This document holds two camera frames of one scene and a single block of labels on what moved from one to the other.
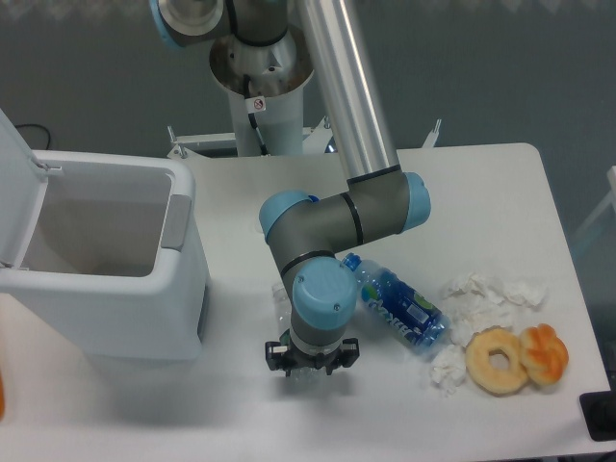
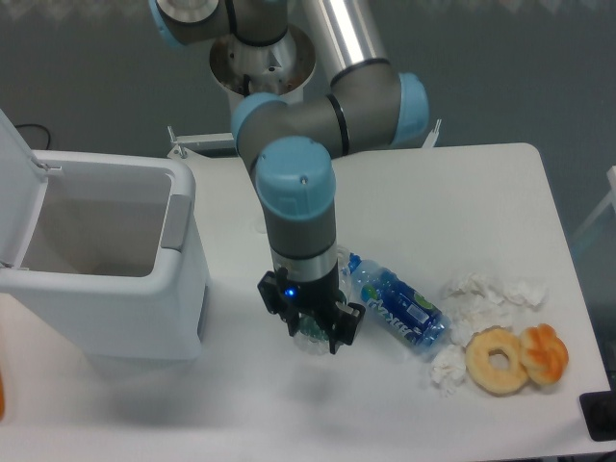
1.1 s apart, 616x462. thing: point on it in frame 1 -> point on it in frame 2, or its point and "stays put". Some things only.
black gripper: x=297 y=359 -> x=318 y=295
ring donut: x=493 y=381 stays put
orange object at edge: x=2 y=399 stays put
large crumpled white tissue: x=476 y=300 stays put
